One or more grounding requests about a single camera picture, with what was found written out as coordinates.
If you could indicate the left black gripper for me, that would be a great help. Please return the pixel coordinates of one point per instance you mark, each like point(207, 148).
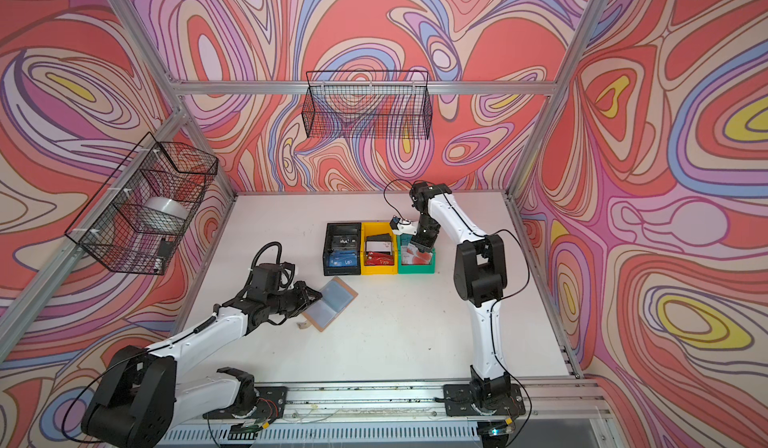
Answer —
point(303, 302)

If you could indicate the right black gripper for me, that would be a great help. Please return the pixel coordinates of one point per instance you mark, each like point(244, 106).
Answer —
point(425, 244)

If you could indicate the white red circle card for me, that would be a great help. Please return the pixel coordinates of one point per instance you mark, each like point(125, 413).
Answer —
point(410, 255)

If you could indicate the tan leather card holder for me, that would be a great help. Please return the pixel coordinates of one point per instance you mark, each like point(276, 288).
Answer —
point(336, 296)

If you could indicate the red credit card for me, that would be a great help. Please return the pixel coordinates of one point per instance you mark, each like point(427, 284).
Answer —
point(373, 258)

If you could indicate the blue VIP credit card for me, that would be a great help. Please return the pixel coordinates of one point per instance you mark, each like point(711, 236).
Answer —
point(343, 259)

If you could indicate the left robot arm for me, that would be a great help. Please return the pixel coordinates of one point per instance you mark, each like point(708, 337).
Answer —
point(140, 396)

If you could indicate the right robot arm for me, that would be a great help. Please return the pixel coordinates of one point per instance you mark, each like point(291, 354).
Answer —
point(480, 278)

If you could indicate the green plastic bin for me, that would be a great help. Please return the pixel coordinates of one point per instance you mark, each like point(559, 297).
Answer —
point(414, 270)

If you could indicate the yellow plastic bin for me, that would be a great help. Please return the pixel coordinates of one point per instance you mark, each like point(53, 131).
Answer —
point(378, 236)

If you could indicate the black plastic bin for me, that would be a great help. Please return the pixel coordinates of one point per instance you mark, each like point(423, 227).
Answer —
point(338, 237)

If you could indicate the small black box in basket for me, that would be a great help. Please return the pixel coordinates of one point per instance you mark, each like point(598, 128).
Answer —
point(165, 249)

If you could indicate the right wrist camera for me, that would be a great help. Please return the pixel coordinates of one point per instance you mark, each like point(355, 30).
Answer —
point(401, 226)

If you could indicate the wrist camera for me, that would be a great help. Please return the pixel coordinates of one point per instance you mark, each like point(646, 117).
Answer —
point(401, 226)
point(272, 277)

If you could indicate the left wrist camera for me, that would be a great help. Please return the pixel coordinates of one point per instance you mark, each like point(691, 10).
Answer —
point(272, 277)

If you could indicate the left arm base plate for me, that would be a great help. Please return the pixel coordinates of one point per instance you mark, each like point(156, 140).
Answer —
point(268, 405)

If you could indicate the back wire basket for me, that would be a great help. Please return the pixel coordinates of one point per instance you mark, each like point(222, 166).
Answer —
point(368, 104)

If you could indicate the wire basket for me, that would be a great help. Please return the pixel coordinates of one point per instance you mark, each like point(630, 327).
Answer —
point(368, 104)
point(123, 236)

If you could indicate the left wire basket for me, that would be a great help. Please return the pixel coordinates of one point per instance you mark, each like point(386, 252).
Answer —
point(123, 236)

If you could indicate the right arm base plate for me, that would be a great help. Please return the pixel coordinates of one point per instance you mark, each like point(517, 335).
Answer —
point(465, 400)

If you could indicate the aluminium front rail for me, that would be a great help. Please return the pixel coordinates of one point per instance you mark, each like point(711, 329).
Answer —
point(560, 412)

